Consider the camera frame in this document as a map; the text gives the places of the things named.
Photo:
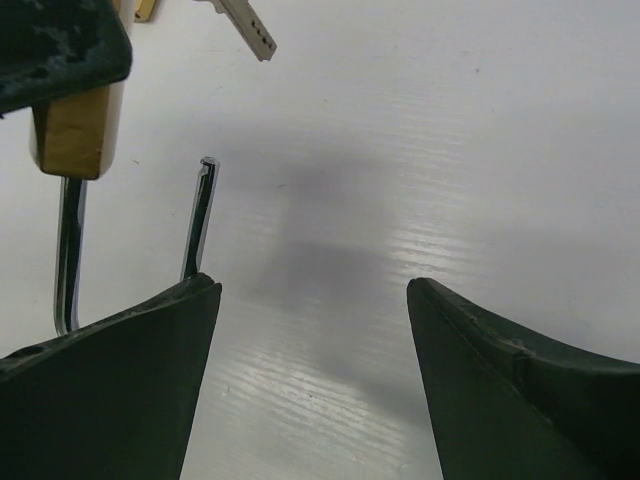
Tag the small brass padlock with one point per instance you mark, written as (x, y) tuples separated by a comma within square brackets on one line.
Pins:
[(145, 10)]

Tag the large brass padlock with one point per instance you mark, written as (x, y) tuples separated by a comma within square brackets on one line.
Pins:
[(74, 139)]

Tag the silver key bunch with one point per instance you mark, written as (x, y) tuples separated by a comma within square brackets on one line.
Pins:
[(249, 26)]

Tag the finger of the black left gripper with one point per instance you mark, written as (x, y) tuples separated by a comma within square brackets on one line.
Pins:
[(52, 49)]

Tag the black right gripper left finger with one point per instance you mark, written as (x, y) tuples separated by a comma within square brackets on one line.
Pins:
[(115, 399)]

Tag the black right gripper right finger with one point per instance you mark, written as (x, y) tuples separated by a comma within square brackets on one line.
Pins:
[(506, 402)]

